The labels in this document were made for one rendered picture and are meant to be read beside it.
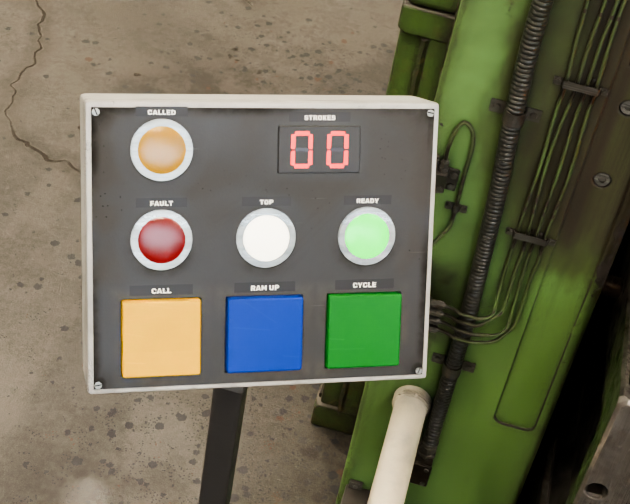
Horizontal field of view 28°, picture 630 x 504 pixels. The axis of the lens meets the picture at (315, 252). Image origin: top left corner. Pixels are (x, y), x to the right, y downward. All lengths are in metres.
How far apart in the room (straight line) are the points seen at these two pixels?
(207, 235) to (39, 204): 1.75
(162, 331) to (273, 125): 0.22
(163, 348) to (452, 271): 0.49
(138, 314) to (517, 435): 0.71
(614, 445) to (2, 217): 1.77
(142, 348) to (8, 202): 1.75
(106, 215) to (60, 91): 2.11
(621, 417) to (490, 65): 0.41
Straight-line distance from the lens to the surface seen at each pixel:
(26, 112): 3.20
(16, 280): 2.73
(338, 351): 1.24
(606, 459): 1.47
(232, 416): 1.48
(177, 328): 1.20
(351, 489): 1.88
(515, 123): 1.40
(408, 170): 1.23
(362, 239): 1.22
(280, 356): 1.23
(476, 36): 1.38
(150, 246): 1.18
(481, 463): 1.80
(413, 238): 1.24
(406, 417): 1.68
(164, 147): 1.17
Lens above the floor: 1.87
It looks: 41 degrees down
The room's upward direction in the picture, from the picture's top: 11 degrees clockwise
